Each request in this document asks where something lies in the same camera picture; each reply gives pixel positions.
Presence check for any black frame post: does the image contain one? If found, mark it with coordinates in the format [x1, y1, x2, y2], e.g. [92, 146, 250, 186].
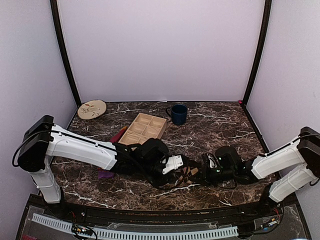
[242, 0, 273, 108]
[49, 0, 82, 107]

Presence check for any right black frame post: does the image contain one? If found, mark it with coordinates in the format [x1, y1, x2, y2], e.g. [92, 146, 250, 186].
[242, 0, 273, 108]

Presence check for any white slotted cable duct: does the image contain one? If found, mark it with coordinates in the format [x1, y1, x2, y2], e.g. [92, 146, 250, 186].
[31, 213, 239, 240]

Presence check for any dark blue mug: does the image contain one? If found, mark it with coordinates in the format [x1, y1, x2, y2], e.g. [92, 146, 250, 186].
[165, 104, 188, 126]

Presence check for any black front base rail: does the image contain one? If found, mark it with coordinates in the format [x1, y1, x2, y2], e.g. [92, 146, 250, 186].
[27, 193, 298, 227]

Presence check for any brown argyle sock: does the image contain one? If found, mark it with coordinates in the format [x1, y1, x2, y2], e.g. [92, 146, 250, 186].
[174, 161, 202, 186]

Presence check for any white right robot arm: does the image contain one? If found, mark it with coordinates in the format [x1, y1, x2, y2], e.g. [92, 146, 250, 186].
[201, 126, 320, 204]

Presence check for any wooden compartment tray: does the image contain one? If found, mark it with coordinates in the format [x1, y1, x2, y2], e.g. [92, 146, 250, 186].
[118, 113, 167, 145]

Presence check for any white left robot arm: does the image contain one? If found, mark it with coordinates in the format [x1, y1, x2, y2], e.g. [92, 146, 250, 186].
[11, 115, 190, 204]

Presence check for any left black frame post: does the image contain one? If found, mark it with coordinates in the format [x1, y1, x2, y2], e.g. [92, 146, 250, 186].
[49, 0, 82, 107]

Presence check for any purple striped sock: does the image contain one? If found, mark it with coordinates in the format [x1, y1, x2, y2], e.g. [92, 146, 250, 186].
[97, 126, 128, 180]

